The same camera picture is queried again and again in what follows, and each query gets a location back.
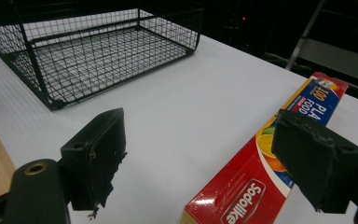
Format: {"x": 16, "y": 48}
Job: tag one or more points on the red food wrap box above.
{"x": 248, "y": 183}

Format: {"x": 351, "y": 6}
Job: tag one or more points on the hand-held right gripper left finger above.
{"x": 93, "y": 158}

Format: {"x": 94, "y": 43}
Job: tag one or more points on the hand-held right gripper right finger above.
{"x": 310, "y": 155}

